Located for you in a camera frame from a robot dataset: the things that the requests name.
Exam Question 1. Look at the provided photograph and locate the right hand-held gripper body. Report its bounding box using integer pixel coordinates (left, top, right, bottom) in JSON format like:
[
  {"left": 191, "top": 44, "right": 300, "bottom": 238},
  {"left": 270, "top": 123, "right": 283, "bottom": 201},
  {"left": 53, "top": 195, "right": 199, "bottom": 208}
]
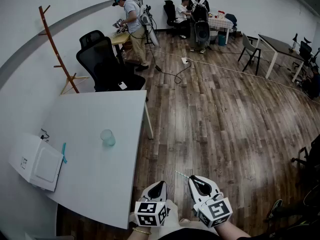
[{"left": 193, "top": 192, "right": 234, "bottom": 229}]

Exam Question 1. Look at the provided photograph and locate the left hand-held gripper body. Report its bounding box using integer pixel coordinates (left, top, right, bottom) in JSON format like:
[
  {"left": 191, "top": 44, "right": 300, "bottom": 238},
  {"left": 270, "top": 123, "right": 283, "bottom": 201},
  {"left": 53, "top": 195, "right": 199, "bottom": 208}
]
[{"left": 134, "top": 195, "right": 169, "bottom": 228}]

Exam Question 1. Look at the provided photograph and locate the thin stirring stick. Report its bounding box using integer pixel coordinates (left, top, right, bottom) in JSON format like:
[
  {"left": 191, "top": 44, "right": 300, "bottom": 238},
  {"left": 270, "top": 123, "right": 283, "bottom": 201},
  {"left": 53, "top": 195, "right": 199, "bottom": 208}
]
[{"left": 174, "top": 170, "right": 205, "bottom": 187}]

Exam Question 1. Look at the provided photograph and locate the clear plastic cup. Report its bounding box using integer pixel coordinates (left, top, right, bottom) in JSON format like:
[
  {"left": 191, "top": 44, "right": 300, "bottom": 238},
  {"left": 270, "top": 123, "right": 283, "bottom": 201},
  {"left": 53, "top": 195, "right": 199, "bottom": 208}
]
[{"left": 100, "top": 129, "right": 117, "bottom": 147}]

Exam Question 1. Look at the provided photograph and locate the person's right forearm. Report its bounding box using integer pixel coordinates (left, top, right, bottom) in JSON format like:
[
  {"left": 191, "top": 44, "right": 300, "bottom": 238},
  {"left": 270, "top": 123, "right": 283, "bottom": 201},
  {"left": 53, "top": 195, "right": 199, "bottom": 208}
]
[{"left": 214, "top": 219, "right": 251, "bottom": 240}]

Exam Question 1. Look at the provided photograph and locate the person's left forearm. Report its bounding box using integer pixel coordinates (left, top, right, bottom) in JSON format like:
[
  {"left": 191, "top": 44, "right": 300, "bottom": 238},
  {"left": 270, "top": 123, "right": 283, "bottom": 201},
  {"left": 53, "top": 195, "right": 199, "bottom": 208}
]
[{"left": 126, "top": 225, "right": 154, "bottom": 240}]

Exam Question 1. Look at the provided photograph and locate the person's black shirt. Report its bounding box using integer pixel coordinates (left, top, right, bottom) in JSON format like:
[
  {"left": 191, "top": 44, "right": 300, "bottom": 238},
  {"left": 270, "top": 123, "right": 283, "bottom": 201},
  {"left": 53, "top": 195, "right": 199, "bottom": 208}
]
[{"left": 156, "top": 227, "right": 221, "bottom": 240}]

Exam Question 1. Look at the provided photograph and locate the black green sneaker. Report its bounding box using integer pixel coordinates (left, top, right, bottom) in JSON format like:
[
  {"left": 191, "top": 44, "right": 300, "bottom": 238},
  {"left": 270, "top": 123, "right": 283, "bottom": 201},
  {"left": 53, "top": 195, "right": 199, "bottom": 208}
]
[{"left": 264, "top": 198, "right": 284, "bottom": 223}]

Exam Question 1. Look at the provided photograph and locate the white table leg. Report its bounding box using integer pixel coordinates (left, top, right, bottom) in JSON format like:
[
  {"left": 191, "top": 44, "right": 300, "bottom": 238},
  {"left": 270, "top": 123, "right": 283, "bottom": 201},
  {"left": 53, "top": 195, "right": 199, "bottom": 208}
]
[{"left": 143, "top": 100, "right": 155, "bottom": 140}]

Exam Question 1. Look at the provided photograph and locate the teal corrugated tube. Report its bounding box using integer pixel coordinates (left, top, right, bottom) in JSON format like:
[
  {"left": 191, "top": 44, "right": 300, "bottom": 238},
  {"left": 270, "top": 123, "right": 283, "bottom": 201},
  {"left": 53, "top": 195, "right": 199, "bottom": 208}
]
[{"left": 61, "top": 142, "right": 68, "bottom": 165}]

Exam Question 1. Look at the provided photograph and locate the black armrest chair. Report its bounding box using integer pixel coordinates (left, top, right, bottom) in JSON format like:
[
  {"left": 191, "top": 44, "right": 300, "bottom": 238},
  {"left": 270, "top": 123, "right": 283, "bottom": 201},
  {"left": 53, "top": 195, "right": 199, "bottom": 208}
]
[{"left": 290, "top": 133, "right": 320, "bottom": 185}]

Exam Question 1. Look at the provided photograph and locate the white box appliance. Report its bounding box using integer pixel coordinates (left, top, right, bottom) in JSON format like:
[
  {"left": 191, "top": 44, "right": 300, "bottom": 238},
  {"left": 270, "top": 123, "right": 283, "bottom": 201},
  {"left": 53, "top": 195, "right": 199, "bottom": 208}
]
[{"left": 7, "top": 132, "right": 65, "bottom": 193}]

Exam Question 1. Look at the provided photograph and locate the wooden clothes hanger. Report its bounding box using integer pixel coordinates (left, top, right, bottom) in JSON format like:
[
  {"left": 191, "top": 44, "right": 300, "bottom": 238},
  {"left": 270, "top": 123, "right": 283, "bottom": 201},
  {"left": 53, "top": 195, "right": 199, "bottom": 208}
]
[{"left": 59, "top": 72, "right": 91, "bottom": 96}]

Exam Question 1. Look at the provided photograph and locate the black mesh office chair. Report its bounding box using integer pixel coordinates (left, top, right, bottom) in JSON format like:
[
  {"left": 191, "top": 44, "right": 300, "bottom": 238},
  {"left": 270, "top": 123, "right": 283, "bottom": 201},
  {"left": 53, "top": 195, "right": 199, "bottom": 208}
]
[{"left": 75, "top": 29, "right": 147, "bottom": 93}]

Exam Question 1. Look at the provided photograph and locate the grey shell chair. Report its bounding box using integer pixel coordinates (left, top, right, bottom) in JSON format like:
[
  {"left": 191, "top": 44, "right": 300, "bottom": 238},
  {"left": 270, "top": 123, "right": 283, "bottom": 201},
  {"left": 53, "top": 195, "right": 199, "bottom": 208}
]
[{"left": 237, "top": 32, "right": 263, "bottom": 76}]

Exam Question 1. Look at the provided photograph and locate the dark table with white legs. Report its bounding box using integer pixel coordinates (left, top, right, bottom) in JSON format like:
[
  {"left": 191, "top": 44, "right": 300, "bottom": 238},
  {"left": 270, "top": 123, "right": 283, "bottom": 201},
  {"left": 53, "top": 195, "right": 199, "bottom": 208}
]
[{"left": 257, "top": 33, "right": 306, "bottom": 84}]

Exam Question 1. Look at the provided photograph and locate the light wooden desk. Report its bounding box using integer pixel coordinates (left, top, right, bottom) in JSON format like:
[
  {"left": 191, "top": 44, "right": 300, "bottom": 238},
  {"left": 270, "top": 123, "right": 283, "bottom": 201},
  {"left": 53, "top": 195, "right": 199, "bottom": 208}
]
[{"left": 109, "top": 31, "right": 132, "bottom": 60}]

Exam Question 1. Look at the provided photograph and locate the black headrest office chair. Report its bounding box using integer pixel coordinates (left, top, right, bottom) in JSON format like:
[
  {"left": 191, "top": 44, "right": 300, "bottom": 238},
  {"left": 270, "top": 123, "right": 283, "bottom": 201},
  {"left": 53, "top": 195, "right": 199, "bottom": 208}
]
[{"left": 291, "top": 36, "right": 314, "bottom": 78}]

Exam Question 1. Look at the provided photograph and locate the black desk lamp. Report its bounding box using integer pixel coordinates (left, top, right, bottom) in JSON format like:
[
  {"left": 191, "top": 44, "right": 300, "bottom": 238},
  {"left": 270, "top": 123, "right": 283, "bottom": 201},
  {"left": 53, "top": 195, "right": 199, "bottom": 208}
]
[{"left": 288, "top": 32, "right": 300, "bottom": 53}]

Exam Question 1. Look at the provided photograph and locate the table with checked cloth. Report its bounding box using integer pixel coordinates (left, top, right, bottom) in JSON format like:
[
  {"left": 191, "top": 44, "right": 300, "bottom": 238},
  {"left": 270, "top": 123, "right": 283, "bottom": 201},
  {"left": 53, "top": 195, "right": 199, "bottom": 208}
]
[{"left": 207, "top": 9, "right": 235, "bottom": 45}]

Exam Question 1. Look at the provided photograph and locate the blue chair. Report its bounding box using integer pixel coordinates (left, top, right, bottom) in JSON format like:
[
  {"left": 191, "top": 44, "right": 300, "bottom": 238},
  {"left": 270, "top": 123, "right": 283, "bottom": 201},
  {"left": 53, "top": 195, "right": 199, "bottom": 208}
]
[{"left": 224, "top": 13, "right": 239, "bottom": 40}]

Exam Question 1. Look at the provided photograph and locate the orange coat rack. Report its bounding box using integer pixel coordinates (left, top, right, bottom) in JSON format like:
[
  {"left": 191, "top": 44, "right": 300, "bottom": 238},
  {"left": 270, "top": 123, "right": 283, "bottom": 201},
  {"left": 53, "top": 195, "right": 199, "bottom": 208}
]
[{"left": 37, "top": 4, "right": 81, "bottom": 94}]

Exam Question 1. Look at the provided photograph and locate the black high-back office chair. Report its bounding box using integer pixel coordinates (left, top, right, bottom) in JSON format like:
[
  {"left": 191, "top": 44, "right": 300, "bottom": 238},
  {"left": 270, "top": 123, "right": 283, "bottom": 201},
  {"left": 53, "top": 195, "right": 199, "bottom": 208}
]
[{"left": 163, "top": 0, "right": 181, "bottom": 35}]

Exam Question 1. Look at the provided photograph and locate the gold bracelet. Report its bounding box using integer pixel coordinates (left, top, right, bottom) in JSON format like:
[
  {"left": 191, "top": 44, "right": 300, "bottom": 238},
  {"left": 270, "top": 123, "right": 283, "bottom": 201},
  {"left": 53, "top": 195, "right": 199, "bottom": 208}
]
[{"left": 132, "top": 226, "right": 153, "bottom": 236}]

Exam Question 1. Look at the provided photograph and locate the black power cable with adapter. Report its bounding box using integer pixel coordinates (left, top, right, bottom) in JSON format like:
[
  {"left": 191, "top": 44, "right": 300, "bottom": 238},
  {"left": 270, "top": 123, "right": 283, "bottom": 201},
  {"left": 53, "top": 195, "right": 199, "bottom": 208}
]
[{"left": 154, "top": 59, "right": 193, "bottom": 85}]

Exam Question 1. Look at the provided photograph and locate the white floor cable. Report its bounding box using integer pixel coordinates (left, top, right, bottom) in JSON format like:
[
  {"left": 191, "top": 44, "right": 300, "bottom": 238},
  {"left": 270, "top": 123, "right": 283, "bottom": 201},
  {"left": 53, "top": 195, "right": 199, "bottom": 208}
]
[{"left": 144, "top": 45, "right": 320, "bottom": 103}]

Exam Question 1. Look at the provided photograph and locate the thin black appliance cable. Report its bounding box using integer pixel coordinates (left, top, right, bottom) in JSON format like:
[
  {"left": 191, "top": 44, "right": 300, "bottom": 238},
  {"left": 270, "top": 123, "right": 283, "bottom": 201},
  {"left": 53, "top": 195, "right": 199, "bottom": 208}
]
[{"left": 39, "top": 128, "right": 51, "bottom": 141}]

